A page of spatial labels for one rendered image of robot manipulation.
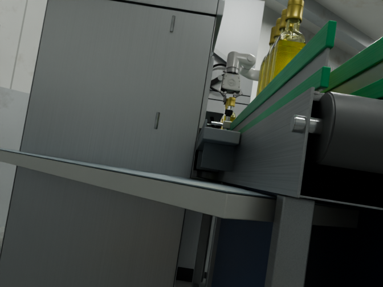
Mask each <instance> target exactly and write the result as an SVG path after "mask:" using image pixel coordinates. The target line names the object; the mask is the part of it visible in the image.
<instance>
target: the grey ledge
mask: <svg viewBox="0 0 383 287"><path fill-rule="evenodd" d="M206 126H207V119H206V120H205V122H204V124H203V126H202V129H201V131H200V133H199V136H198V142H197V147H196V151H195V161H194V168H193V170H198V171H205V172H211V171H214V172H219V170H222V171H229V172H231V171H232V166H233V159H234V151H235V146H237V145H239V141H240V136H241V133H240V132H235V131H231V130H224V129H217V128H210V127H206Z"/></svg>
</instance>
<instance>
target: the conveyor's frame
mask: <svg viewBox="0 0 383 287"><path fill-rule="evenodd" d="M197 177H202V178H207V180H211V181H221V183H223V184H226V183H231V184H234V185H240V186H245V187H249V188H255V189H258V190H263V191H268V192H273V193H277V194H278V195H277V198H279V199H283V200H290V201H294V202H301V203H308V204H315V203H316V202H315V200H321V201H325V202H332V203H340V204H347V205H351V206H358V207H365V208H372V209H377V210H383V100H379V99H372V98H368V97H361V96H354V95H347V94H343V93H336V92H327V93H325V94H324V95H323V96H322V95H319V92H318V91H315V87H310V88H309V89H308V90H306V91H305V92H303V93H302V94H300V95H298V96H297V97H296V98H294V99H293V100H291V101H290V102H288V103H287V104H286V105H284V106H282V107H281V108H279V109H278V110H276V111H275V112H274V113H272V114H270V115H269V116H267V117H266V118H265V119H263V120H262V121H260V122H259V123H257V124H256V125H254V126H253V127H251V128H250V129H248V130H247V131H245V132H244V133H242V134H241V136H240V141H239V145H237V146H235V151H234V159H233V166H232V171H231V172H229V171H222V170H219V172H214V171H211V172H205V171H197Z"/></svg>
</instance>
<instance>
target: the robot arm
mask: <svg viewBox="0 0 383 287"><path fill-rule="evenodd" d="M255 63H256V58H255V56H254V55H252V54H242V53H239V52H236V51H231V52H229V54H228V56H227V63H226V69H225V70H223V72H224V75H223V79H222V84H221V86H220V87H219V88H218V90H217V91H218V92H219V93H220V94H221V95H222V96H223V103H224V105H225V103H226V93H231V94H233V97H235V98H237V97H238V96H241V95H242V94H243V93H242V91H241V76H240V75H239V74H241V75H242V76H244V77H246V78H247V79H250V80H253V81H258V80H259V72H260V70H256V69H253V68H252V67H253V66H254V65H255Z"/></svg>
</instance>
